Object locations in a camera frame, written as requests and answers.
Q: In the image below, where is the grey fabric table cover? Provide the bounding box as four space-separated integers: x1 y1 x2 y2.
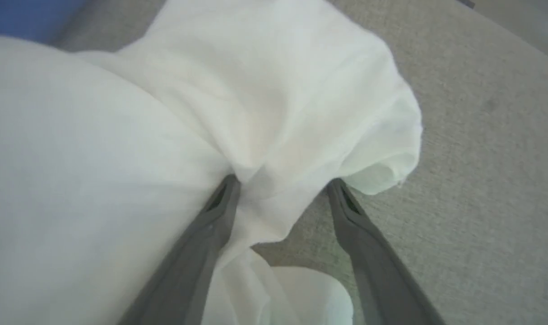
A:
53 0 548 325

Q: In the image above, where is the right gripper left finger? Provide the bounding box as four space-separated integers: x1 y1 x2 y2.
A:
120 174 241 325

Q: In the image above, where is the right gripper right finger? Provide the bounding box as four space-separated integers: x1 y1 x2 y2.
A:
326 178 447 325

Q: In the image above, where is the white shirt with blue sleeves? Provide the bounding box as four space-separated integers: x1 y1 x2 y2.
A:
0 0 423 325

